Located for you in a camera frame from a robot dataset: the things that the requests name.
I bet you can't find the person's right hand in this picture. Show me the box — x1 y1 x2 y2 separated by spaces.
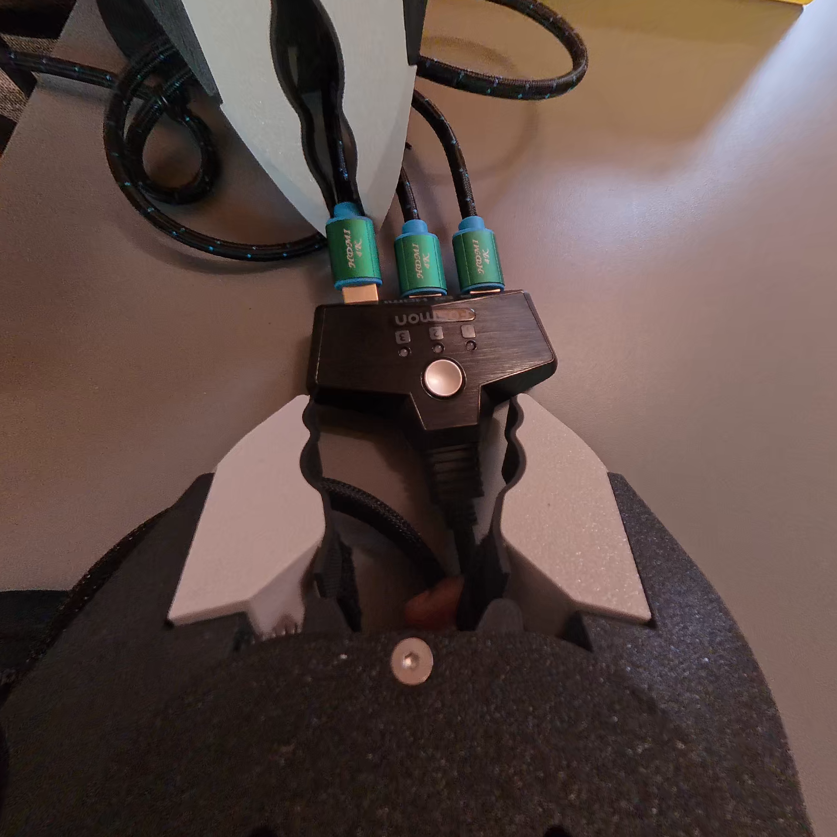
404 575 468 630

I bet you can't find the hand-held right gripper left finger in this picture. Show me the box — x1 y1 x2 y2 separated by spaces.
167 394 341 638

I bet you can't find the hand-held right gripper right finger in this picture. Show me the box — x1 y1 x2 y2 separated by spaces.
493 394 655 632

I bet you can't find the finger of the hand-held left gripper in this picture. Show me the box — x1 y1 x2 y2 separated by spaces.
186 0 336 226
320 0 415 222

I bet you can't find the black brushed-metal switch box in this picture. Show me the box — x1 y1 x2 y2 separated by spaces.
78 291 558 632

